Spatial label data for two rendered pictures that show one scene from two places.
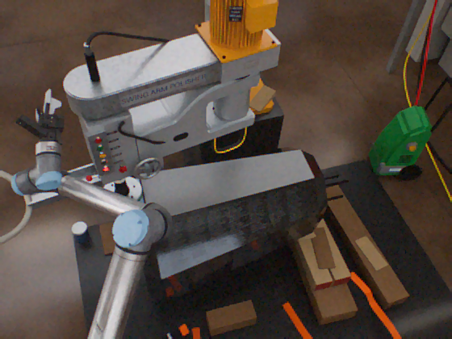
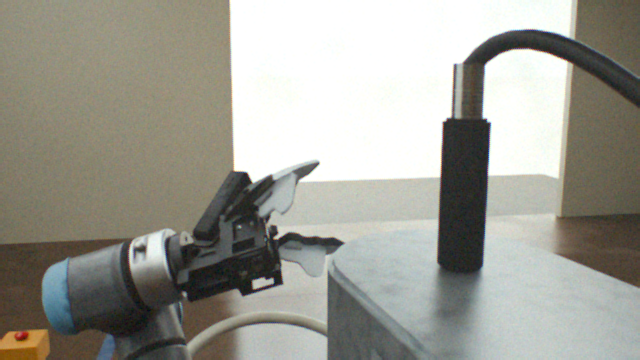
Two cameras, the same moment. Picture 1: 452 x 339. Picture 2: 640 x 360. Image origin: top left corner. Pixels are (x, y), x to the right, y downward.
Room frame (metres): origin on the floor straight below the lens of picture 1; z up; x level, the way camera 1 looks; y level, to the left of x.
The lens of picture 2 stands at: (1.44, 0.09, 1.85)
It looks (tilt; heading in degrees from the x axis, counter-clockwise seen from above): 10 degrees down; 102
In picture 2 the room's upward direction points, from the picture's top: straight up
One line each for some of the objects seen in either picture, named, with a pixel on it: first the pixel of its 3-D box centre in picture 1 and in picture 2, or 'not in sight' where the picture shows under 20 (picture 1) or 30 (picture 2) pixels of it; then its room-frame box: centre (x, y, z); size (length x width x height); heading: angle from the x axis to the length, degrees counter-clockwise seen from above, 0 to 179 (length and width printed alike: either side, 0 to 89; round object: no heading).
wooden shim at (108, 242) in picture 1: (109, 238); not in sight; (1.63, 0.81, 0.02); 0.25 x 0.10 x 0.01; 21
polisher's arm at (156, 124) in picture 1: (186, 117); not in sight; (1.65, 0.23, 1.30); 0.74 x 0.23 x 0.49; 121
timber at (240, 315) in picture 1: (231, 317); not in sight; (1.09, -0.09, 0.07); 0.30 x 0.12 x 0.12; 109
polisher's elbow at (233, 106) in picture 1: (231, 94); not in sight; (1.80, 0.01, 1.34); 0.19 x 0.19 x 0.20
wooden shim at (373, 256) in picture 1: (370, 253); not in sight; (1.60, -1.03, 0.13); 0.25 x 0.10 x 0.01; 29
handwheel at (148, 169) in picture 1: (144, 163); not in sight; (1.42, 0.41, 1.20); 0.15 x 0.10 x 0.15; 121
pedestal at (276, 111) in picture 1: (228, 129); not in sight; (2.45, 0.02, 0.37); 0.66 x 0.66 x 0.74; 21
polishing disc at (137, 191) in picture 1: (122, 192); not in sight; (1.46, 0.57, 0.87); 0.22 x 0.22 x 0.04
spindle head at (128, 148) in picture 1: (125, 133); not in sight; (1.50, 0.50, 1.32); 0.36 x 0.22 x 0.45; 121
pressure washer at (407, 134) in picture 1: (408, 129); not in sight; (2.51, -1.35, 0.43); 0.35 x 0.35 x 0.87; 6
